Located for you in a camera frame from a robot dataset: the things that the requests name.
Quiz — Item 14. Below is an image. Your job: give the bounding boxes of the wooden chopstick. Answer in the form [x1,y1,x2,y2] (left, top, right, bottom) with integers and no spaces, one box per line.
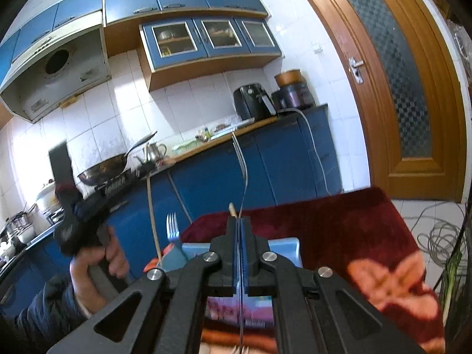
[228,202,237,218]
[146,174,163,262]

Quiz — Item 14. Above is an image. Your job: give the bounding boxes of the steel fork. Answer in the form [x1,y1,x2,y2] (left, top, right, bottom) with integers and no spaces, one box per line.
[231,131,249,354]
[165,213,182,250]

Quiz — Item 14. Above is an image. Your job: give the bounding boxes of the white power cable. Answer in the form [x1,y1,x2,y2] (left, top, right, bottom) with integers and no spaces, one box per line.
[276,107,333,196]

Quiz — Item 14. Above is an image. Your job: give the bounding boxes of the dark sleeve forearm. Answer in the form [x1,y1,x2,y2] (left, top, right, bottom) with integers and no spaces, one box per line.
[1,276,98,353]

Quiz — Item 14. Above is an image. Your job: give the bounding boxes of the brown pot on cooker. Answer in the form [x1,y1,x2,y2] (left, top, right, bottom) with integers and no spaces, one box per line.
[274,69,304,88]

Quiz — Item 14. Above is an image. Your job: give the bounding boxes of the silver door handle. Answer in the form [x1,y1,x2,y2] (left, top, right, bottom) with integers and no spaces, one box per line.
[348,57,364,85]

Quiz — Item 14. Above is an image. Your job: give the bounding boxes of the black wok pan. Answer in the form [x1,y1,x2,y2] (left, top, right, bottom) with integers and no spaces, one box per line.
[78,131,157,187]

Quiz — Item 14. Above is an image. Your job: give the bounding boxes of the person's left hand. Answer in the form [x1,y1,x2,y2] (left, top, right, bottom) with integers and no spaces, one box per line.
[70,227,130,314]

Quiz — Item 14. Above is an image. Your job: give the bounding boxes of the black air fryer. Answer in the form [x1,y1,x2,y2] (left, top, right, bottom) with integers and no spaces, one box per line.
[233,83,277,122]

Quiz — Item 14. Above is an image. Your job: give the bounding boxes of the wooden door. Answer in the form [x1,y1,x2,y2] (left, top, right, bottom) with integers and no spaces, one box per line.
[308,0,467,202]

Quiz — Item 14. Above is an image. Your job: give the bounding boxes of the steel teapot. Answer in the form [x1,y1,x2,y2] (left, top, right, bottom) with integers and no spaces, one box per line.
[134,142,167,165]

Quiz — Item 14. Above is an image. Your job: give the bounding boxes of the wooden cutting board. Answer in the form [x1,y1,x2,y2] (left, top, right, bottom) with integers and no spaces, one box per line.
[164,117,278,165]

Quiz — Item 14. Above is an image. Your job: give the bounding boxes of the grey range hood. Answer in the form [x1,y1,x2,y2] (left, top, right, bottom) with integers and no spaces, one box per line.
[1,10,111,123]

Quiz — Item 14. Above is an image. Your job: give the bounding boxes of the coiled grey cables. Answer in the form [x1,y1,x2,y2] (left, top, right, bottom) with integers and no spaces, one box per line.
[405,200,470,266]

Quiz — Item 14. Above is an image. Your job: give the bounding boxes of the red floral plush blanket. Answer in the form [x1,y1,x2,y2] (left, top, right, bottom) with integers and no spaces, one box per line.
[143,185,447,354]

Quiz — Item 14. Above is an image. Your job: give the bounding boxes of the dark rice cooker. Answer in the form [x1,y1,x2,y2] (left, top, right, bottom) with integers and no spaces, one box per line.
[271,82,315,110]

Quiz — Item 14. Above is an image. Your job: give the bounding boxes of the white pot on stove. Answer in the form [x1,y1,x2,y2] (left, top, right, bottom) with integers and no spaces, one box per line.
[36,182,60,213]

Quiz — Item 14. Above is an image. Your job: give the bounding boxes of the blue base cabinets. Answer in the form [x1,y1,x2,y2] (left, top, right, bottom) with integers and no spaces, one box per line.
[0,103,344,320]

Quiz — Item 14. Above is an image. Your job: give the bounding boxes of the blue glass wall cabinet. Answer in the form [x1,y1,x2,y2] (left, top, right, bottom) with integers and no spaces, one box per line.
[137,17,282,92]

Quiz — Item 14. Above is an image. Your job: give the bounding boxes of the blue plastic utensil box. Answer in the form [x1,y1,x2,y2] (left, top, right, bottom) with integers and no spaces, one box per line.
[156,236,304,327]

